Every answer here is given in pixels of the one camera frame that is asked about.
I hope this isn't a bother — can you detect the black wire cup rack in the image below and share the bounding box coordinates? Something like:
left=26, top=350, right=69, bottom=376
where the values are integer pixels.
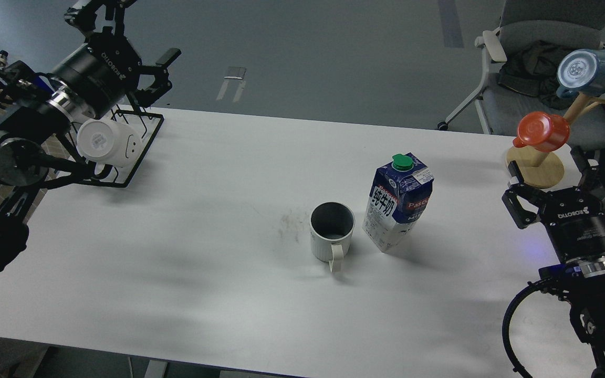
left=42, top=104, right=165, bottom=187

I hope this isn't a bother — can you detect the white ribbed mug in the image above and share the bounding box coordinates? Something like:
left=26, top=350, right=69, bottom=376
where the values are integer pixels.
left=309, top=202, right=355, bottom=274

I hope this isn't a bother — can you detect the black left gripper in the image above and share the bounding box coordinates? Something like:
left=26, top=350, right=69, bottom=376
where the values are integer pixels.
left=50, top=1, right=182, bottom=118

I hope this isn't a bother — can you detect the white smiley mug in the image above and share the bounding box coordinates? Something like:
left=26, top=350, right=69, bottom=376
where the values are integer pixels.
left=77, top=119, right=144, bottom=168

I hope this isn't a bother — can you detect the blue mug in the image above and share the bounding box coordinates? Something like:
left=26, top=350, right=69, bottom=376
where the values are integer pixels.
left=556, top=49, right=605, bottom=99

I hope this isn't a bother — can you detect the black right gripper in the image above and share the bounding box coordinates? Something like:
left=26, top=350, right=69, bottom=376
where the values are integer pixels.
left=501, top=145, right=605, bottom=263

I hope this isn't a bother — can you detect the dark green jacket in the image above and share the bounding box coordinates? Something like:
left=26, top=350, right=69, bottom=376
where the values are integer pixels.
left=497, top=40, right=574, bottom=110

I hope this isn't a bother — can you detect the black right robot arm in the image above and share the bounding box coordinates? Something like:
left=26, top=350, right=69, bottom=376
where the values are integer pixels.
left=502, top=148, right=605, bottom=377

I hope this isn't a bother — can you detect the grey office chair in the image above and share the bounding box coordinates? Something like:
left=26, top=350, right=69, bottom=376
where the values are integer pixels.
left=437, top=1, right=605, bottom=137

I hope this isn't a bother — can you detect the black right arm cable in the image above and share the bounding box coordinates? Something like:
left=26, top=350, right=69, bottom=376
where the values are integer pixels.
left=502, top=281, right=576, bottom=378

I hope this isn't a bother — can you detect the orange mug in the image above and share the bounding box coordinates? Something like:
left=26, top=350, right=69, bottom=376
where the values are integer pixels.
left=512, top=111, right=570, bottom=153

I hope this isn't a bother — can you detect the blue white milk carton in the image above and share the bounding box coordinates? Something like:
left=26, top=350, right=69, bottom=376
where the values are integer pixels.
left=362, top=153, right=434, bottom=252

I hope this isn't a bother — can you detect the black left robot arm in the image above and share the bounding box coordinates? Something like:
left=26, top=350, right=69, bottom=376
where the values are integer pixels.
left=0, top=1, right=181, bottom=271

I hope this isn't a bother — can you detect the wooden mug tree stand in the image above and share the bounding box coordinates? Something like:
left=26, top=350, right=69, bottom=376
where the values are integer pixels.
left=506, top=94, right=605, bottom=188

